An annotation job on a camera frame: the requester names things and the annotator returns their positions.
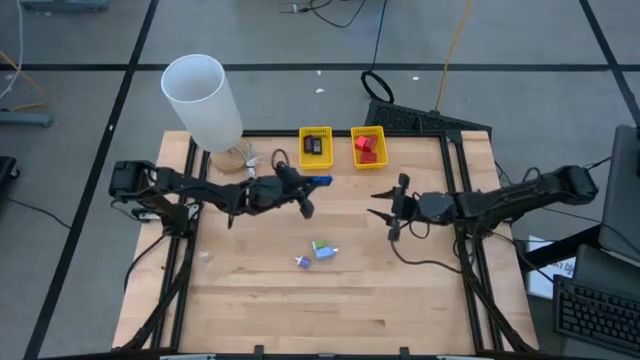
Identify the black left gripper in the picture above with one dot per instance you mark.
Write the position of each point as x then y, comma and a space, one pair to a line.
265, 192

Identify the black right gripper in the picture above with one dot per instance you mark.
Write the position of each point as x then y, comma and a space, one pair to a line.
432, 207

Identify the blue rectangular power bank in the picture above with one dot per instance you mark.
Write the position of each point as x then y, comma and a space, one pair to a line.
324, 180

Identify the navy blue power bank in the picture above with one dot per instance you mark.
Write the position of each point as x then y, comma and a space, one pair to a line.
308, 145

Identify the black charger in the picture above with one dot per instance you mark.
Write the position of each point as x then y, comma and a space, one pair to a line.
317, 146

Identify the small red charger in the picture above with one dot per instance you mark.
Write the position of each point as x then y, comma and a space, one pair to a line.
368, 157

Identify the green and white charger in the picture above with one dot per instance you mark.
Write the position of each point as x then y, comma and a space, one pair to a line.
317, 245

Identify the large red charger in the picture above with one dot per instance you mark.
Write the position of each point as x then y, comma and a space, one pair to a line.
373, 142

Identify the pink charger with label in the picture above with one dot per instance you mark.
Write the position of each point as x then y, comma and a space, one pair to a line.
361, 143

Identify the light blue charger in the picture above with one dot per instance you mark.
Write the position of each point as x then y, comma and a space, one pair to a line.
325, 253

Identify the purple and white charger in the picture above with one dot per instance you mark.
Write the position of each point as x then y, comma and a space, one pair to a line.
304, 263

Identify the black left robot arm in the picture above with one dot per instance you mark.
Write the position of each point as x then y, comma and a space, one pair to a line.
170, 180

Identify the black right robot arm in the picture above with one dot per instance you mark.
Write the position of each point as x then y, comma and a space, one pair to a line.
525, 192

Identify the yellow plastic basket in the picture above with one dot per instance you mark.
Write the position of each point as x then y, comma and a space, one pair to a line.
370, 165
316, 161

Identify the clear plastic wrapper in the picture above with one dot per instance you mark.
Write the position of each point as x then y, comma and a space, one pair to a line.
252, 162

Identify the black perforated panel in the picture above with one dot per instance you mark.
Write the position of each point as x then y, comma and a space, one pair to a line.
400, 117

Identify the table lamp white shade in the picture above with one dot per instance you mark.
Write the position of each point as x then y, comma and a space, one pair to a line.
200, 100

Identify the black table edge clamp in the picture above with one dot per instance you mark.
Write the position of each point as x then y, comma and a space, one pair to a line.
405, 352
258, 350

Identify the white paper sheet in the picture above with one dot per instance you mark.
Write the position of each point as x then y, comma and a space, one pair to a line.
542, 280

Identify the black keyboard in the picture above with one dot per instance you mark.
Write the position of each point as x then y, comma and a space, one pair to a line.
595, 312

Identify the grey table foot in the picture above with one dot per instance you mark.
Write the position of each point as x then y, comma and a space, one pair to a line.
25, 119

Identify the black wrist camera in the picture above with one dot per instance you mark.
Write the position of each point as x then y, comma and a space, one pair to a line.
287, 173

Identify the silver aluminium bracket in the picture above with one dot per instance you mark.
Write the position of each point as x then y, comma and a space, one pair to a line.
465, 357
187, 357

